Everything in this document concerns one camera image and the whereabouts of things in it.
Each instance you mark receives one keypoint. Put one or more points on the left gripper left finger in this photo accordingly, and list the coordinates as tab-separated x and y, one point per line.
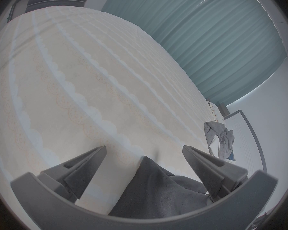
79	176

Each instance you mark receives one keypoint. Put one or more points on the white printed pillow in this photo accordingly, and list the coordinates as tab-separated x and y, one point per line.
216	111

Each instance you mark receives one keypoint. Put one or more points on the grey bedside table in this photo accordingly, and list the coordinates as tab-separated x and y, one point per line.
222	108

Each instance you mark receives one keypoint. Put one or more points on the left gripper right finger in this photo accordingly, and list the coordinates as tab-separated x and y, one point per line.
220	176

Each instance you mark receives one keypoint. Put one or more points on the blue-green curtain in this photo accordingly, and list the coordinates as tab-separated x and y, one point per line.
170	8
230	56

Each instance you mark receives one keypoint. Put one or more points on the bed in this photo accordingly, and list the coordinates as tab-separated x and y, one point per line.
86	80

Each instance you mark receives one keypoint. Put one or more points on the black chest of drawers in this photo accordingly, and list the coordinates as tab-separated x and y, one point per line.
55	0

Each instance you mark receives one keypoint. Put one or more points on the black T-shirt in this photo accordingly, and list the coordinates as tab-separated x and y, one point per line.
153	195

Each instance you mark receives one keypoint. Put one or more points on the pile of clothes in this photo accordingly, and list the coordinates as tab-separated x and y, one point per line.
220	138

